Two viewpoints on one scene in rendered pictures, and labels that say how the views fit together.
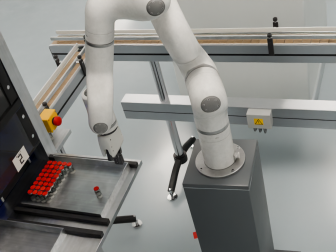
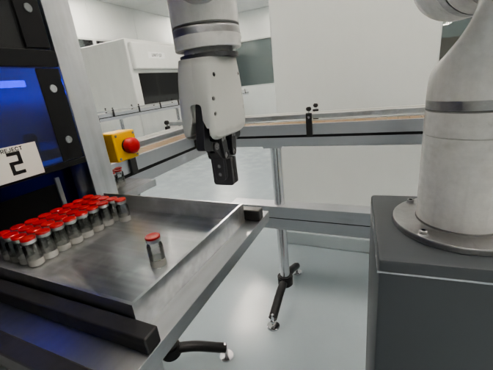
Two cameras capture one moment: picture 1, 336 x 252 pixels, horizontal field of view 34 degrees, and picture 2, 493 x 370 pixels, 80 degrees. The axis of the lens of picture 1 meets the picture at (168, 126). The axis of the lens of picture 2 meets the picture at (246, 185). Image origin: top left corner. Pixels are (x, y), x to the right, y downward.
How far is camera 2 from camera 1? 1.67 m
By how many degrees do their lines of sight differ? 20
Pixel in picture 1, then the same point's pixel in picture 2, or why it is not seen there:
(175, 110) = (291, 216)
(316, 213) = not seen: outside the picture
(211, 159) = (464, 202)
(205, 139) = (468, 131)
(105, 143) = (196, 82)
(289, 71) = not seen: hidden behind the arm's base
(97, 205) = (143, 285)
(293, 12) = not seen: hidden behind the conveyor
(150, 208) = (245, 336)
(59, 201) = (59, 266)
